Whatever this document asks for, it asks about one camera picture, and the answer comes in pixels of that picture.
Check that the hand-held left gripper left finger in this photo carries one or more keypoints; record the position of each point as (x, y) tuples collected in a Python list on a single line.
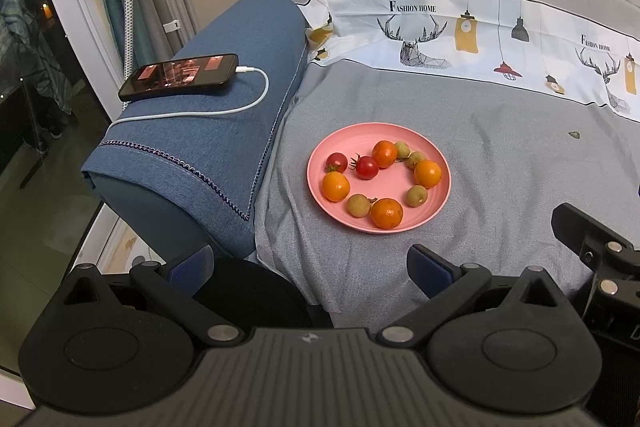
[(192, 267)]

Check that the red cherry tomato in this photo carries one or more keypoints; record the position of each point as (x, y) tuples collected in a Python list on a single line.
[(367, 167), (337, 162)]

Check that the white curtain clip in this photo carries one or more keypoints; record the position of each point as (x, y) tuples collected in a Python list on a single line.
[(171, 26)]

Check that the small mandarin orange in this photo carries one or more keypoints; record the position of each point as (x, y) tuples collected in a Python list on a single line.
[(428, 173), (386, 213), (335, 187), (385, 154)]

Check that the yellow-green jujube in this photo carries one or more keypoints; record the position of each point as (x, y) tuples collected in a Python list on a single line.
[(415, 160), (358, 205), (416, 196), (403, 149)]

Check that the black smartphone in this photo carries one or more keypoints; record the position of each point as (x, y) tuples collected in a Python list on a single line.
[(175, 74)]

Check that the hanging patterned clothes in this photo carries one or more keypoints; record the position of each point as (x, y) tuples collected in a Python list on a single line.
[(30, 32)]

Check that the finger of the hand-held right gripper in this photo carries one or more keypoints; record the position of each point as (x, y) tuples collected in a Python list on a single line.
[(575, 227)]

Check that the blue denim cushion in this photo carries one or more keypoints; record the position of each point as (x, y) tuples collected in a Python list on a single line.
[(240, 37)]

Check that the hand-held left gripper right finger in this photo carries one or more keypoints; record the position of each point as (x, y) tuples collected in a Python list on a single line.
[(430, 272)]

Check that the pink plate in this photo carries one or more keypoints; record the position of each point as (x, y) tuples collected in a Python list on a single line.
[(380, 187)]

